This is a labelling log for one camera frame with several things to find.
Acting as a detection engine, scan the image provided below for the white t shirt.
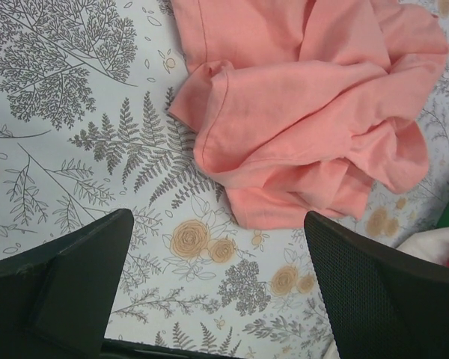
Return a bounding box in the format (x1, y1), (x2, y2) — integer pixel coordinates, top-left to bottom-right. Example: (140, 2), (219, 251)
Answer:
(397, 227), (449, 266)

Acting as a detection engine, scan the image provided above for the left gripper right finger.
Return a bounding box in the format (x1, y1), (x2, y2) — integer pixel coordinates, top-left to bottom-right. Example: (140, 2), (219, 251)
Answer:
(304, 212), (449, 358)

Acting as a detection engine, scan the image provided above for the floral table mat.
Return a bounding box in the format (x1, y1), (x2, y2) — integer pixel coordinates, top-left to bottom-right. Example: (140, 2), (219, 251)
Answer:
(0, 1), (449, 358)

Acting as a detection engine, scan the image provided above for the salmon pink t shirt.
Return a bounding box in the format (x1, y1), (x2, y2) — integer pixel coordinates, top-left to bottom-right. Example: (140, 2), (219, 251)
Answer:
(169, 1), (449, 230)

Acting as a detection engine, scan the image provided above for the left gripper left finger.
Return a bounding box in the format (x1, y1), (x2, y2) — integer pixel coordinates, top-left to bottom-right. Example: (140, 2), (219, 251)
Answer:
(0, 209), (134, 358)

